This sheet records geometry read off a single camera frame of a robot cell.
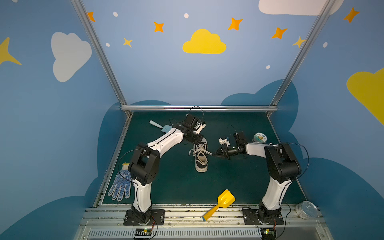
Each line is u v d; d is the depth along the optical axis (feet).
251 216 2.46
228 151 2.77
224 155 2.76
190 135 2.31
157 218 2.44
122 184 2.75
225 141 3.05
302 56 2.83
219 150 2.90
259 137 3.22
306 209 2.41
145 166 1.64
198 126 2.61
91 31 2.50
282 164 1.70
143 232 2.39
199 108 2.61
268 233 2.40
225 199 2.63
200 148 3.06
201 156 2.99
